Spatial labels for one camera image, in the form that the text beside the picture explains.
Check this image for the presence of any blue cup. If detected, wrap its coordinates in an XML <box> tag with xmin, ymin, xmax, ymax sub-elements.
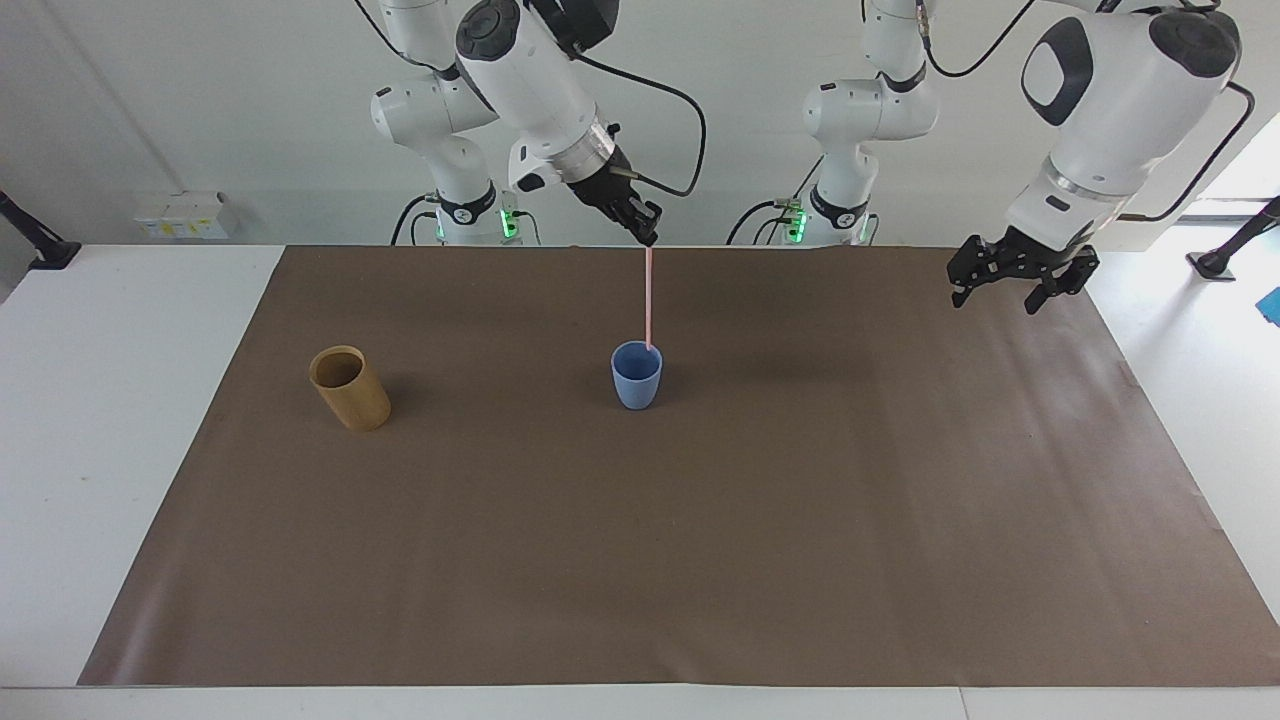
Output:
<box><xmin>611</xmin><ymin>340</ymin><xmax>664</xmax><ymax>411</ymax></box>

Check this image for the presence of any white wall socket box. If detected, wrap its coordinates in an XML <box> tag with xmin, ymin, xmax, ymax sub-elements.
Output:
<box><xmin>134</xmin><ymin>191</ymin><xmax>239</xmax><ymax>242</ymax></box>

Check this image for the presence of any black cable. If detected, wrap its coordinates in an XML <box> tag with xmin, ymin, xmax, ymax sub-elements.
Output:
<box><xmin>726</xmin><ymin>199</ymin><xmax>793</xmax><ymax>247</ymax></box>
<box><xmin>917</xmin><ymin>0</ymin><xmax>1038</xmax><ymax>80</ymax></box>
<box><xmin>573</xmin><ymin>50</ymin><xmax>708</xmax><ymax>199</ymax></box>
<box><xmin>389</xmin><ymin>193</ymin><xmax>442</xmax><ymax>247</ymax></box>
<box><xmin>1117</xmin><ymin>80</ymin><xmax>1257</xmax><ymax>223</ymax></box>

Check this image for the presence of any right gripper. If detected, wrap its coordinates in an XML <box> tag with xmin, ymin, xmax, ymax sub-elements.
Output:
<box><xmin>569</xmin><ymin>147</ymin><xmax>664</xmax><ymax>248</ymax></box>

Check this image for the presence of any wooden cup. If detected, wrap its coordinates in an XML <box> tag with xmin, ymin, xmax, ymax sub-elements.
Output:
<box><xmin>308</xmin><ymin>345</ymin><xmax>393</xmax><ymax>433</ymax></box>

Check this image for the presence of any black stand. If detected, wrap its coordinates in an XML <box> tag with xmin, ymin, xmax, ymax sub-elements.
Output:
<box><xmin>0</xmin><ymin>189</ymin><xmax>83</xmax><ymax>272</ymax></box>
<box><xmin>1186</xmin><ymin>195</ymin><xmax>1280</xmax><ymax>282</ymax></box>

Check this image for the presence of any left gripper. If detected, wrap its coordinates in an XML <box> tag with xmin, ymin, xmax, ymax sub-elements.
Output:
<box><xmin>947</xmin><ymin>225</ymin><xmax>1101</xmax><ymax>317</ymax></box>

